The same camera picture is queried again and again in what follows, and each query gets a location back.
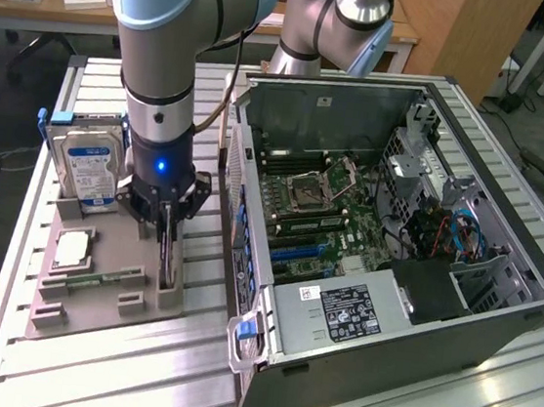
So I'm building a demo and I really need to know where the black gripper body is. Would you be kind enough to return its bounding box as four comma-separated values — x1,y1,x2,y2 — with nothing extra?
120,121,204,228

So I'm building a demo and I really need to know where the green graphics card black fan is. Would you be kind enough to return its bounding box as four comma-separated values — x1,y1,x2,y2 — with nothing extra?
148,200,188,296

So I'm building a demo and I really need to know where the hard disk in blue caddy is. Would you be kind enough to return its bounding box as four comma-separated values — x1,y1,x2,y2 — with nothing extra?
27,105,132,220

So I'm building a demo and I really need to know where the grey parts rack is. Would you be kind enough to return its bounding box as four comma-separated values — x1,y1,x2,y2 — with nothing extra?
22,177,200,359

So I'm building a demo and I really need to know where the silver CPU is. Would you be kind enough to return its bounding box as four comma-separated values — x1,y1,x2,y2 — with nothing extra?
52,230,93,272

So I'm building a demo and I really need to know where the green RAM stick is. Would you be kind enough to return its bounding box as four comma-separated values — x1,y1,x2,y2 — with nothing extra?
63,265,130,296

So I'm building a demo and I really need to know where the CPU socket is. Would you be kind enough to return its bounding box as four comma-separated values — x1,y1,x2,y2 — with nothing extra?
287,169,328,206

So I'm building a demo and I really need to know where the RAM stick with white label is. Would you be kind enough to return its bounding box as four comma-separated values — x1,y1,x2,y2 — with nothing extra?
275,207,347,242

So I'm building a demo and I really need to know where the metal socket cover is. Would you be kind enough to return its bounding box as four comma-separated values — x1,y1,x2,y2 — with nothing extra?
320,153,362,204

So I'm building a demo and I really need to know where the blue case latch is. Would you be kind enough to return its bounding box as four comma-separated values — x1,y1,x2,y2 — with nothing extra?
232,320,258,343

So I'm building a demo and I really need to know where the grey power supply unit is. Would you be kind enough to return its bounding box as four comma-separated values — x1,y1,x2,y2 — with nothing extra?
264,255,422,371

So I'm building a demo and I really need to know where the black chair base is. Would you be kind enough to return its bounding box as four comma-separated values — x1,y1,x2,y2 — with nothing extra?
5,24,123,95

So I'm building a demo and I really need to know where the green motherboard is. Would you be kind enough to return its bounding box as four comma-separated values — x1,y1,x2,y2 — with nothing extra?
243,138,406,297

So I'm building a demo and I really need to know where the silver chipset heatsink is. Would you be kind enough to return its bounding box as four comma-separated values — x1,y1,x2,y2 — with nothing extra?
338,255,371,278

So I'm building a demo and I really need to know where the white paper stack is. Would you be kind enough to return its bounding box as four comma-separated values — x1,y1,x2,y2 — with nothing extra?
258,9,288,29

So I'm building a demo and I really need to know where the metal disk bay cage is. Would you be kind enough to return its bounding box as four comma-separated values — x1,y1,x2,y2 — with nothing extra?
373,125,458,224

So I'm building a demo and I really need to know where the black power connector bundle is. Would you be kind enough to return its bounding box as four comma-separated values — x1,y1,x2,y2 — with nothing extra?
400,206,449,263

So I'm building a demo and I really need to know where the black plastic shroud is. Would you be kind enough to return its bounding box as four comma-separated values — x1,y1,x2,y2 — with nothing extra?
383,254,473,333

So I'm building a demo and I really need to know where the black open PC case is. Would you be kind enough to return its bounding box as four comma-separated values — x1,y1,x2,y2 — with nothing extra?
187,58,544,407

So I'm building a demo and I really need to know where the white box red button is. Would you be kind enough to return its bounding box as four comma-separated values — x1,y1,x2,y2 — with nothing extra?
487,56,523,102

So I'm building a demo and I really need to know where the black power adapter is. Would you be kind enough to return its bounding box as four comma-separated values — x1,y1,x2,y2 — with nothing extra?
498,91,526,115

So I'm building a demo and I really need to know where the wooden cabinet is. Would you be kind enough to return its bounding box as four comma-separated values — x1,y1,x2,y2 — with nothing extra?
397,0,544,111

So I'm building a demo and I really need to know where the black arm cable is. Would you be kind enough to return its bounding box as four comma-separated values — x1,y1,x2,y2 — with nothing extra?
191,22,248,138

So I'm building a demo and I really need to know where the wooden desk white frame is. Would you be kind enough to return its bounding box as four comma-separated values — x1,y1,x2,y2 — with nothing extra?
0,0,424,91

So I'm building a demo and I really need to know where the red wire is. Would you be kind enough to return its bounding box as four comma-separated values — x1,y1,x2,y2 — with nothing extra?
432,210,485,263

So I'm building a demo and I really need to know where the blue wire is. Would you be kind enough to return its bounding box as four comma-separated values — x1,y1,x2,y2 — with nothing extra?
445,207,492,264

